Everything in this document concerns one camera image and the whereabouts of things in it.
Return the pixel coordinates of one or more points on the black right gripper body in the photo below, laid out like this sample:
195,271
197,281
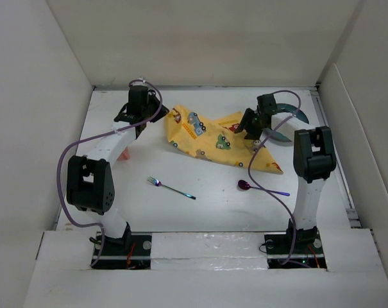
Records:
257,128

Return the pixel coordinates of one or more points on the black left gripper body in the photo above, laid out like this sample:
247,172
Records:
152,106

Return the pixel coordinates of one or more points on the yellow cartoon print cloth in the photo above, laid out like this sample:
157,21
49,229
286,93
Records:
216,140

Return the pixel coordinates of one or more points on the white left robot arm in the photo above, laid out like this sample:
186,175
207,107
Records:
90,184

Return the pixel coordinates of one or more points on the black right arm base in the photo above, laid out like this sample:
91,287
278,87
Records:
285,252

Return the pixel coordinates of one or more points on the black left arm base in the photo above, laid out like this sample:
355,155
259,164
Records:
132,251

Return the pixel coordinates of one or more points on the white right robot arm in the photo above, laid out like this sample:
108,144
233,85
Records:
313,161

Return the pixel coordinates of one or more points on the teal round plate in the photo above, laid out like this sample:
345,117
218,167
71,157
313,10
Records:
278,136

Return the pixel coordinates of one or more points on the pink cup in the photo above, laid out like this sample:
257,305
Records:
125,155

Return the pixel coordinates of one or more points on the purple iridescent spoon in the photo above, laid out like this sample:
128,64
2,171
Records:
244,185

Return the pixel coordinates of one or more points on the iridescent fork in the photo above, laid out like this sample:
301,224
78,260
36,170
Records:
158,183

